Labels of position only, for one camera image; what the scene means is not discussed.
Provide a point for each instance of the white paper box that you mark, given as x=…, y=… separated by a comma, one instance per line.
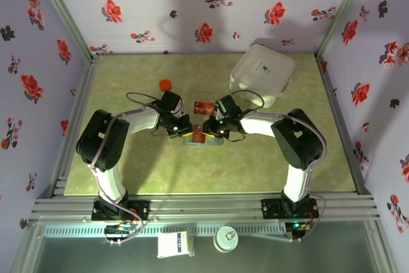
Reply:
x=174, y=244

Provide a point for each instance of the long aluminium frame rail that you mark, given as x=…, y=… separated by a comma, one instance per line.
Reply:
x=204, y=206

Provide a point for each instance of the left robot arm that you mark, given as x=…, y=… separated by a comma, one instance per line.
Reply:
x=102, y=145

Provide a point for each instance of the white lidded storage box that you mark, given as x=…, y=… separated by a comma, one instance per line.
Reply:
x=262, y=68

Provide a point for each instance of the red snack packet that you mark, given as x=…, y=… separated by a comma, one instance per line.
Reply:
x=203, y=108

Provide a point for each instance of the green leather card holder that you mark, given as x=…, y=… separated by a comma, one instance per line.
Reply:
x=211, y=142

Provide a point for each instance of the aluminium corner post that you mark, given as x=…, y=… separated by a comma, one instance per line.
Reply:
x=64, y=14
x=341, y=14

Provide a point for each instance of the silver tin can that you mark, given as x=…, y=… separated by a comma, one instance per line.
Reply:
x=226, y=238

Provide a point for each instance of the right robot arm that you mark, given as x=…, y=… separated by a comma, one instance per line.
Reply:
x=300, y=145

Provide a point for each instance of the aluminium side frame rail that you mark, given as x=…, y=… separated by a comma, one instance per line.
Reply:
x=76, y=119
x=340, y=119

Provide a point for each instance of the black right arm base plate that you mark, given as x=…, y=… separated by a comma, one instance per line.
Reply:
x=271, y=209

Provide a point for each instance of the small circuit board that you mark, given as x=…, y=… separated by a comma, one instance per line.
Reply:
x=119, y=229
x=298, y=226

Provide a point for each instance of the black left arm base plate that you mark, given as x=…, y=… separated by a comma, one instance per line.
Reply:
x=140, y=210

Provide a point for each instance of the red credit card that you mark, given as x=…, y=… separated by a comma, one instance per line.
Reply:
x=198, y=134

